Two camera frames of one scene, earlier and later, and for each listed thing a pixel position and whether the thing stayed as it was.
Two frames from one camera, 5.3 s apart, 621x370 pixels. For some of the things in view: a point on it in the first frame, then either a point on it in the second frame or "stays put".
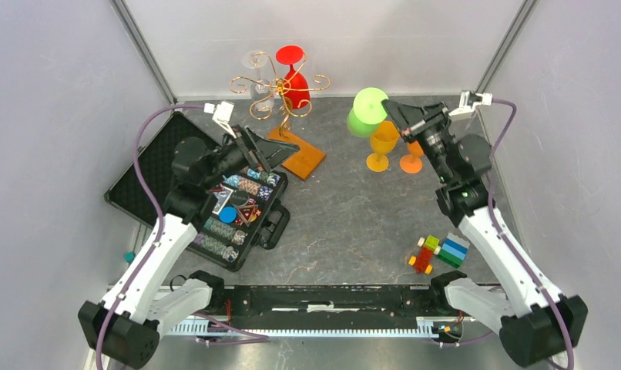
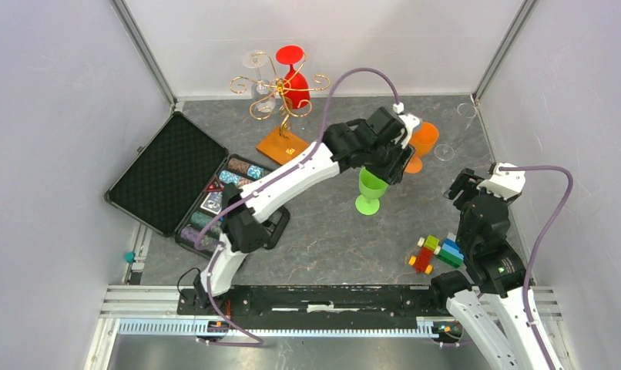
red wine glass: [296, 89] stays put
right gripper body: [435, 141] to [468, 181]
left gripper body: [229, 159] to [387, 161]
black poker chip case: [246, 210] stays put
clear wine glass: [262, 94] stays put
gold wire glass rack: [293, 153] stays put
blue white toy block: [454, 250] stays put
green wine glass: [367, 112] to [372, 188]
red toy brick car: [423, 259] stays put
